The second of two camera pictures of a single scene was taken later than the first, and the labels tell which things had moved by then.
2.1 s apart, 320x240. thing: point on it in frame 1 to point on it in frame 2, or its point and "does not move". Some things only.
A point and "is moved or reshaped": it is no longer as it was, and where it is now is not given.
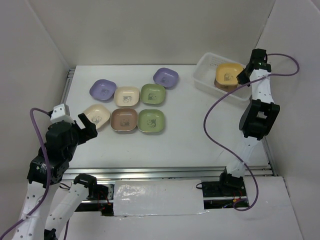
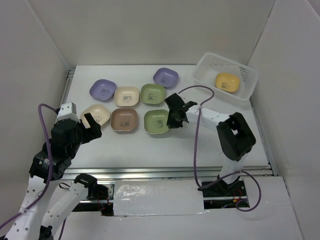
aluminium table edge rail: x=206 y=173 does not move
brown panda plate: x=123 y=119 does not move
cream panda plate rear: x=126 y=96 does not move
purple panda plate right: x=167 y=77 does not move
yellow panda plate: x=226 y=73 is moved or reshaped
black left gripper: x=89 y=132 does not move
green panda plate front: x=150 y=120 is moved or reshaped
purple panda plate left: x=103 y=90 does not move
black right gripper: x=241 y=78 to x=172 y=124
